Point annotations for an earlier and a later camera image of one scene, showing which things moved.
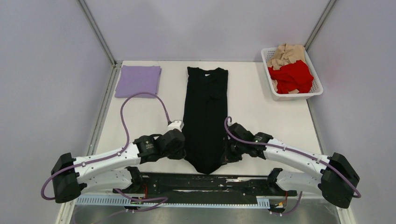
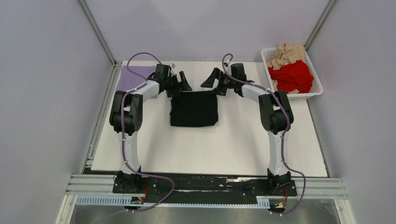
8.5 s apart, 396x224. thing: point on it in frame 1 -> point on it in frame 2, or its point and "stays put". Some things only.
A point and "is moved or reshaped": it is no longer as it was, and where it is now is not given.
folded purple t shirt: [135, 79] stays put
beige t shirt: [287, 54] stays put
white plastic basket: [267, 54] stays put
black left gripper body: [177, 153] -> [172, 86]
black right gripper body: [233, 151] -> [225, 82]
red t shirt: [294, 76] stays put
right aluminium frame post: [319, 24] stays put
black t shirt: [205, 117] is moved or reshaped
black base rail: [203, 186] stays put
